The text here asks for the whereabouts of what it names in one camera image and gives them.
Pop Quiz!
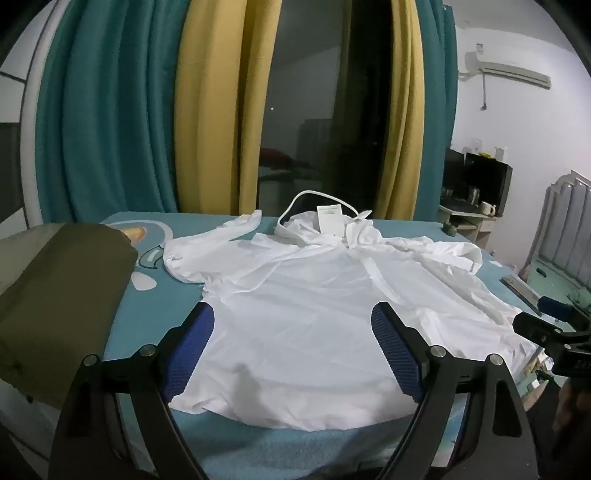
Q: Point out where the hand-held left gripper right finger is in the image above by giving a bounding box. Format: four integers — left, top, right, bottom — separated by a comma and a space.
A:
372, 301, 541, 480

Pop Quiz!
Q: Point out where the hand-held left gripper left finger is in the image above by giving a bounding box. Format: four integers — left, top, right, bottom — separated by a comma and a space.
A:
48, 302, 216, 480

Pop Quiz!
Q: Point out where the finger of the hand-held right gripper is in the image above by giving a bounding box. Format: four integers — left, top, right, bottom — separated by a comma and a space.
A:
514, 312, 561, 344
539, 296, 578, 324

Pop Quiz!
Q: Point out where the white hooded shirt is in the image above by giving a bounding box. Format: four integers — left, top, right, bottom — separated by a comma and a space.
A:
164, 190, 539, 432

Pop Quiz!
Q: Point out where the person's right hand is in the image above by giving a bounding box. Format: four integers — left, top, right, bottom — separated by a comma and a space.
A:
554, 376, 585, 444

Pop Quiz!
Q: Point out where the pale green cabinet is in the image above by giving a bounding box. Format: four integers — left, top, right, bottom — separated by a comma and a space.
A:
524, 256, 591, 305

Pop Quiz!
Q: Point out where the grey smartphone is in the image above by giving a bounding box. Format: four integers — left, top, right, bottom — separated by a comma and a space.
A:
501, 276, 543, 317

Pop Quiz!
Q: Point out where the grey padded headboard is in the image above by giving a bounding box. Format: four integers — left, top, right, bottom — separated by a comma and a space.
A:
522, 171, 591, 282

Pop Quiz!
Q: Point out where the white shelf unit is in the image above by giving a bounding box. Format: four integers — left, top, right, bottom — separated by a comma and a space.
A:
438, 198, 502, 252

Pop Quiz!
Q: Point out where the teal printed blanket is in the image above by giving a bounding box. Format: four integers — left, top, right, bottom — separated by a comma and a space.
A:
0, 211, 591, 480

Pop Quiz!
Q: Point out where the dark olive folded cloth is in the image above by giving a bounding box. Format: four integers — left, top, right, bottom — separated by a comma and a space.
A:
0, 223, 139, 409

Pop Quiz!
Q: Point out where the narrow yellow curtain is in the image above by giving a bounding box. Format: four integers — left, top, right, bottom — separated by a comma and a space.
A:
372, 0, 426, 220

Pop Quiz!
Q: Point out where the narrow teal curtain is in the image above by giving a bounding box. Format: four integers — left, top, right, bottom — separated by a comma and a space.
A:
413, 0, 458, 222

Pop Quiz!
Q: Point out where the wide yellow curtain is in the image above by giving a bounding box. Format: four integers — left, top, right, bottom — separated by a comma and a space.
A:
173, 0, 282, 217

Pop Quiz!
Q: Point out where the white air conditioner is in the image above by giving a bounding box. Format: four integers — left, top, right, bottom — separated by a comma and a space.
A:
464, 48, 552, 89

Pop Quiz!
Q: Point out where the wide teal curtain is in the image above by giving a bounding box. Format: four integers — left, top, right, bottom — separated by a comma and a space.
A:
34, 0, 195, 227

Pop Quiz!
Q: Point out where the dark glass window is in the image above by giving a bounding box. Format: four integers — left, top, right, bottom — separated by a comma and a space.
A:
256, 0, 398, 217

